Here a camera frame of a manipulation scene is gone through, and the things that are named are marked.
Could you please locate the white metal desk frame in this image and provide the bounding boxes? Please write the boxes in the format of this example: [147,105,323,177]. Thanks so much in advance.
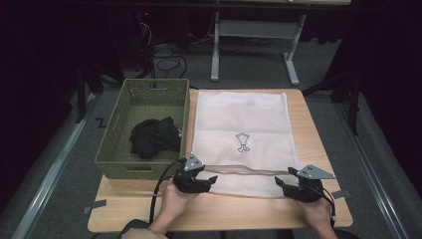
[210,11,307,87]

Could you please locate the grey metal floor rail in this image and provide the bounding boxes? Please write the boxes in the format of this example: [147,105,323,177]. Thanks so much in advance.
[333,99,404,239]
[11,93,98,239]

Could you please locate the black clothes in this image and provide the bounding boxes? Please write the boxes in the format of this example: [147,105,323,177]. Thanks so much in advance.
[128,116,183,159]

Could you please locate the black floor cables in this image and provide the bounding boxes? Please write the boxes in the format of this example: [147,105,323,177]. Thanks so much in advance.
[151,42,189,80]

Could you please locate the person's right hand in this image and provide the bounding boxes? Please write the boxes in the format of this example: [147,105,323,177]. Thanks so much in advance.
[300,197,333,228]

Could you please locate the person's left hand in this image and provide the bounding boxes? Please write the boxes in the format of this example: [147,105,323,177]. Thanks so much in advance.
[158,180,199,220]

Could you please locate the black metal stand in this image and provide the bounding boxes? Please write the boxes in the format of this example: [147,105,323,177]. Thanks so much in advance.
[75,63,88,124]
[347,73,362,136]

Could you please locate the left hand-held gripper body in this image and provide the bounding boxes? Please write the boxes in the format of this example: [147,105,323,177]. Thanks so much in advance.
[172,152,205,194]

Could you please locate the grey tape strip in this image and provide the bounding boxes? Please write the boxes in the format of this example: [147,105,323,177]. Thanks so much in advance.
[331,189,352,200]
[83,198,107,215]

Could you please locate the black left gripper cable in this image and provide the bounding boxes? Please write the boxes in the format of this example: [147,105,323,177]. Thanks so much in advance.
[148,157,187,225]

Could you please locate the white mesh laundry bag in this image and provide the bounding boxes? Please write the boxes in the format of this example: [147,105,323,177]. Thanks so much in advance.
[191,91,302,199]

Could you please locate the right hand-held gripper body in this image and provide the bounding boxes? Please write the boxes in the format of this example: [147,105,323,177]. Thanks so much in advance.
[288,164,336,203]

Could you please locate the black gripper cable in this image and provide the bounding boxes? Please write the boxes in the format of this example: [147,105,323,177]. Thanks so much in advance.
[148,157,187,225]
[316,186,336,227]

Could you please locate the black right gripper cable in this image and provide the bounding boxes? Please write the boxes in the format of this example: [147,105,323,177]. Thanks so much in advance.
[316,186,336,227]

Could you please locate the green woven plastic basket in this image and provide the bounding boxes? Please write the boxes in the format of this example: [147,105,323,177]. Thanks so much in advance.
[94,78,191,180]

